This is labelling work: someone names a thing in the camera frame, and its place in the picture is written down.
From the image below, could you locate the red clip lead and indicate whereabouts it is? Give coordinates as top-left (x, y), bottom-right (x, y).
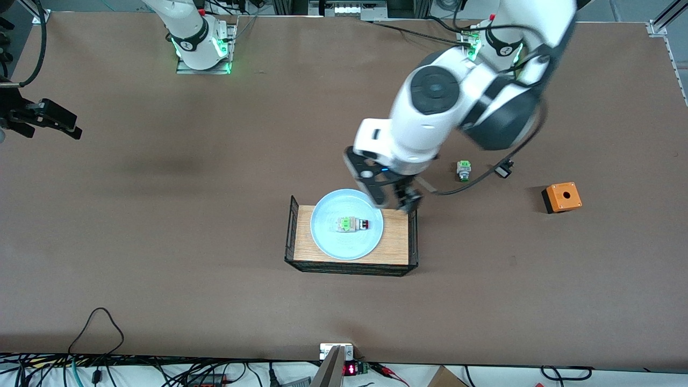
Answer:
top-left (370, 363), bottom-right (410, 387)

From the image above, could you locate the brown cardboard piece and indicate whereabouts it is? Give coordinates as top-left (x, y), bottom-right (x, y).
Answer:
top-left (427, 365), bottom-right (471, 387)

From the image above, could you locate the red push button switch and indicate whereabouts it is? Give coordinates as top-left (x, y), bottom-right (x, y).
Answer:
top-left (335, 216), bottom-right (372, 234)

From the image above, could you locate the grey camera post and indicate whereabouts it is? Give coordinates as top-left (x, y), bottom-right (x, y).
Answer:
top-left (310, 346), bottom-right (345, 387)

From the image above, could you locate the silver metal mounting bracket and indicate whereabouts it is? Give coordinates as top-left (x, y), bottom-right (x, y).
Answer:
top-left (319, 343), bottom-right (355, 361)

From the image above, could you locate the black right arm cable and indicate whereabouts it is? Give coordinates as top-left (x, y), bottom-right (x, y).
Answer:
top-left (16, 0), bottom-right (48, 88)

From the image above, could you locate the light blue round plate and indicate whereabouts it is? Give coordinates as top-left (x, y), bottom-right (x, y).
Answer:
top-left (310, 189), bottom-right (385, 262)

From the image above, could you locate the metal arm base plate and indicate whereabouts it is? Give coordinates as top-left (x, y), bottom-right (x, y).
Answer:
top-left (176, 23), bottom-right (238, 75)
top-left (457, 26), bottom-right (518, 73)

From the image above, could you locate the black cable across table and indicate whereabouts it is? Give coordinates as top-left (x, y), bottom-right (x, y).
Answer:
top-left (370, 16), bottom-right (468, 46)

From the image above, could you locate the black looped thin cable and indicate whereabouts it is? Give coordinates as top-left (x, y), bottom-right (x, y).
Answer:
top-left (68, 307), bottom-right (126, 383)

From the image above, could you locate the orange button enclosure box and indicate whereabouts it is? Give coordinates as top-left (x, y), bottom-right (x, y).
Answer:
top-left (541, 182), bottom-right (583, 214)

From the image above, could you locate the silver control box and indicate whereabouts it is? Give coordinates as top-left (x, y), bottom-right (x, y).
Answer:
top-left (308, 0), bottom-right (389, 18)

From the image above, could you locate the wooden tray with wire sides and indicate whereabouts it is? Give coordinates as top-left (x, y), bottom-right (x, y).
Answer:
top-left (284, 195), bottom-right (419, 278)

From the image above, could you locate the black coiled floor cable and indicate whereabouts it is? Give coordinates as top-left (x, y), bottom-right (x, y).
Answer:
top-left (540, 365), bottom-right (593, 382)

